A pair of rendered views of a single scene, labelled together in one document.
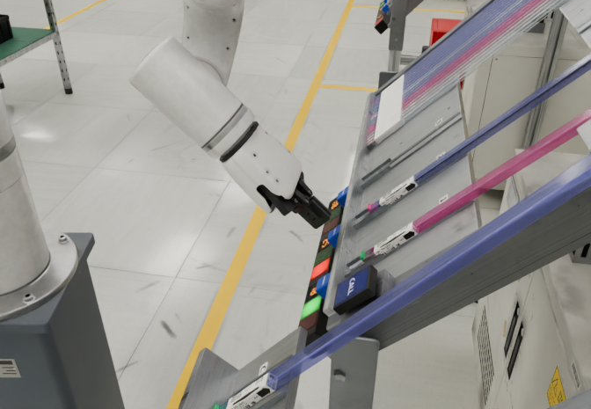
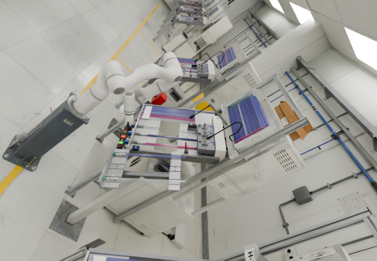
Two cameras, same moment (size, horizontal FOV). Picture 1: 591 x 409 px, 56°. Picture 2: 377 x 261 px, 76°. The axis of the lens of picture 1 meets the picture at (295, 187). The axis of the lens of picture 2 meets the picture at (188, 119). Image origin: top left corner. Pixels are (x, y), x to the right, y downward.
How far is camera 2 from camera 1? 1.34 m
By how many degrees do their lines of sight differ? 35
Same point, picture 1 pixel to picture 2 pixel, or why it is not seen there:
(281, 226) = not seen: hidden behind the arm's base
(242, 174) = (127, 118)
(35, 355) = (77, 124)
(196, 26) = (136, 91)
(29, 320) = (85, 121)
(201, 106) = (130, 107)
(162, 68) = (130, 99)
